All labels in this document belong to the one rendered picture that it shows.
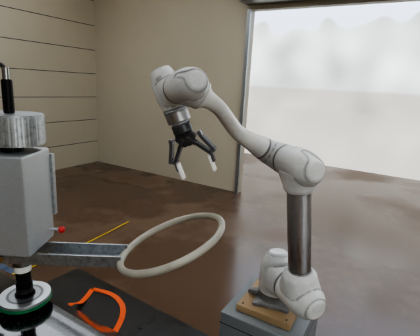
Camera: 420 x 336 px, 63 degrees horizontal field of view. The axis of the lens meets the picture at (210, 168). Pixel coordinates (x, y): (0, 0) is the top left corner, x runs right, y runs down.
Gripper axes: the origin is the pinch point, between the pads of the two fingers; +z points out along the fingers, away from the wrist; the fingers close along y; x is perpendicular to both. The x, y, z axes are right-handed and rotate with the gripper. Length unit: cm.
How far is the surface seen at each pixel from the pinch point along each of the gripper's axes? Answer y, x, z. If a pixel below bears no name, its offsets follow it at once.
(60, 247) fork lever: 73, 9, 15
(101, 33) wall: 342, -569, -215
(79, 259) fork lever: 58, 16, 19
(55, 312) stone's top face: 80, 20, 40
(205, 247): 2.4, 13.0, 25.5
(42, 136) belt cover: 54, 9, -33
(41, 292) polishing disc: 88, 16, 31
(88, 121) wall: 437, -533, -52
